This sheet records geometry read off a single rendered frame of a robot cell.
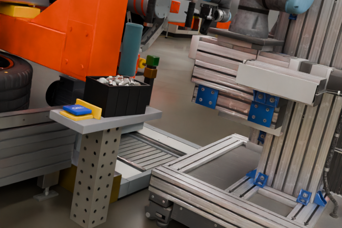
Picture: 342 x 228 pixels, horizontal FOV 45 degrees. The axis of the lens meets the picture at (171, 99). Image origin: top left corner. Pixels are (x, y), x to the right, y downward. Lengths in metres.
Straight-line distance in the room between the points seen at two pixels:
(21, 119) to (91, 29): 0.42
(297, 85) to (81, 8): 0.85
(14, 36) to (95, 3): 0.52
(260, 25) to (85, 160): 0.81
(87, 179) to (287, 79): 0.80
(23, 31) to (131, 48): 0.50
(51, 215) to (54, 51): 0.65
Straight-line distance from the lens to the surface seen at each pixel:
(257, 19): 1.55
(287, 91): 1.37
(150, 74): 1.65
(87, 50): 1.61
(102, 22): 1.61
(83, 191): 1.62
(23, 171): 1.70
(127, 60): 2.05
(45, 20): 1.83
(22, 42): 1.93
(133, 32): 2.04
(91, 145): 1.54
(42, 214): 1.73
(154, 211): 1.72
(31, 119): 1.61
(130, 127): 2.45
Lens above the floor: 0.89
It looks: 14 degrees down
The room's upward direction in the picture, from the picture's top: 11 degrees clockwise
